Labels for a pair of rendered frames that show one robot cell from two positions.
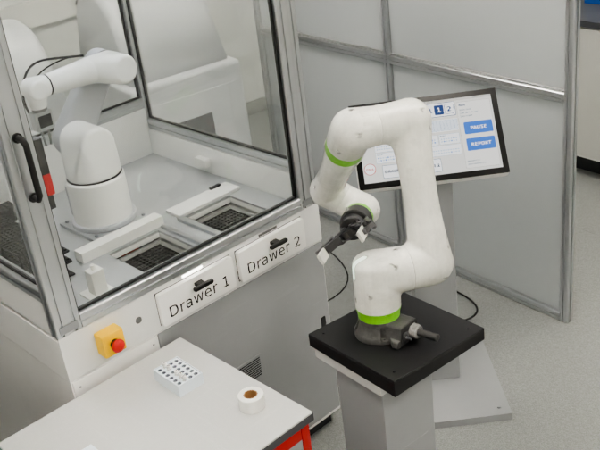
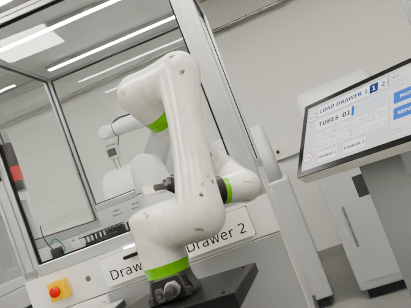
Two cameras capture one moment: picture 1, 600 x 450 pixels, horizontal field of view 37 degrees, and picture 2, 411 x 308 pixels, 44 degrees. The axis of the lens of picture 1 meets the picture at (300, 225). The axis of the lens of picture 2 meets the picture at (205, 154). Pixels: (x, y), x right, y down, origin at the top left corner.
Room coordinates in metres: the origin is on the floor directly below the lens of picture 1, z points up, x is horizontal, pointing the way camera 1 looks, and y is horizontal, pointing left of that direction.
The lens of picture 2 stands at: (1.37, -1.39, 1.04)
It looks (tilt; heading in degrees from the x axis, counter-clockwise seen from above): 4 degrees up; 48
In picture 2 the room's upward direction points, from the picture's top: 21 degrees counter-clockwise
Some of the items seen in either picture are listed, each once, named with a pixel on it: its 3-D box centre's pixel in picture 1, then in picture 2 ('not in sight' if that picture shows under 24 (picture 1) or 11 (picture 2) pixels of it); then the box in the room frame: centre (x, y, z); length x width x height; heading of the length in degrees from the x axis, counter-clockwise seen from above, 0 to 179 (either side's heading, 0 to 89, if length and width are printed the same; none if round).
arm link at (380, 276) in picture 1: (380, 283); (161, 238); (2.18, -0.21, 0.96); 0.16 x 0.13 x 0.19; 103
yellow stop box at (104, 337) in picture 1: (111, 341); (59, 289); (2.19, 0.58, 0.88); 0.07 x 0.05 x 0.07; 131
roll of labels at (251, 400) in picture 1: (251, 400); not in sight; (1.95, 0.19, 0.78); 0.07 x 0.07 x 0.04
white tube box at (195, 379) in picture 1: (179, 376); not in sight; (2.11, 0.40, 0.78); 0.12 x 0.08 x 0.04; 39
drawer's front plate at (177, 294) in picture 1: (197, 290); (137, 261); (2.41, 0.34, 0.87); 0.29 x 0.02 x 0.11; 131
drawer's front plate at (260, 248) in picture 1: (271, 248); (214, 233); (2.62, 0.10, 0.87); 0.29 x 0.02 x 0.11; 131
